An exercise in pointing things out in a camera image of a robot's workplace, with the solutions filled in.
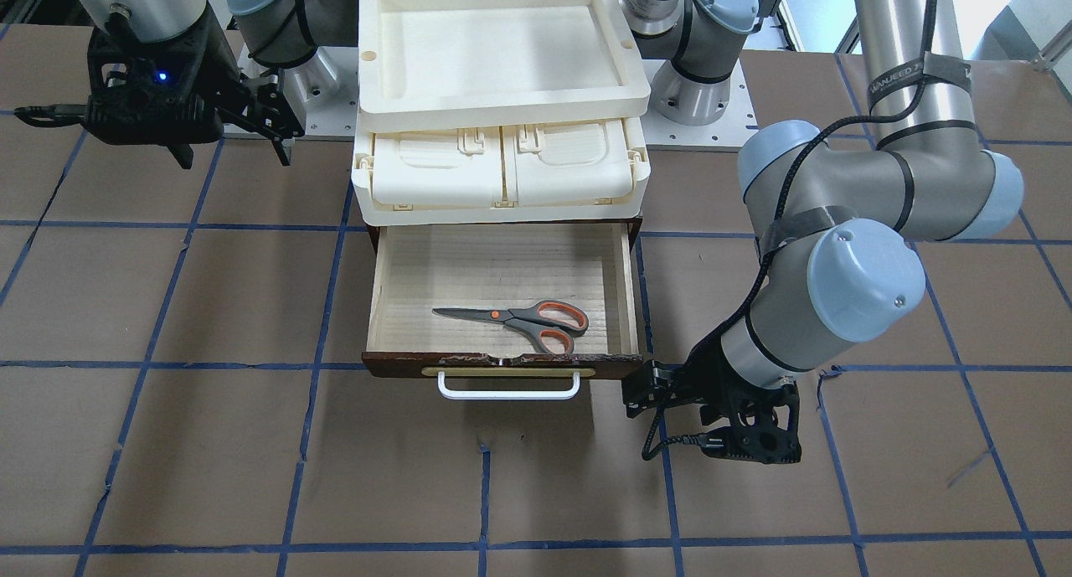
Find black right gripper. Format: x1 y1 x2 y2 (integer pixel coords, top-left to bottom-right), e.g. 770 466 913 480
84 12 306 168

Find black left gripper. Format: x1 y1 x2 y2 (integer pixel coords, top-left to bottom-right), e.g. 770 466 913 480
624 326 801 464

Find orange grey scissors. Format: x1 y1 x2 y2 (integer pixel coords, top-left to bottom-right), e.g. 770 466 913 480
433 300 589 354

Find white drawer handle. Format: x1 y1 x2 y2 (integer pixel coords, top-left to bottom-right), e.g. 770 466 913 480
436 371 582 401

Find light wooden drawer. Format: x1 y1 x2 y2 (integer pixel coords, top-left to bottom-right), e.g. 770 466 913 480
361 221 642 379

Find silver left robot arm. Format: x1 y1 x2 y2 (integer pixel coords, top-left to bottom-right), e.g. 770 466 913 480
621 0 1023 464

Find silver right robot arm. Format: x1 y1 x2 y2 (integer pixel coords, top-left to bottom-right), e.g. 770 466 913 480
45 0 358 168

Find cream plastic tray lid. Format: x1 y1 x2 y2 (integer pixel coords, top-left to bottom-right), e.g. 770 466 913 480
358 0 650 133

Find cream plastic storage box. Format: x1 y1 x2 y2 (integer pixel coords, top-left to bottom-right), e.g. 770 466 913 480
352 118 651 226

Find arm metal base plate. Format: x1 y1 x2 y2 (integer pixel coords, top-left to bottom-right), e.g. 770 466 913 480
641 59 759 152
281 47 359 142

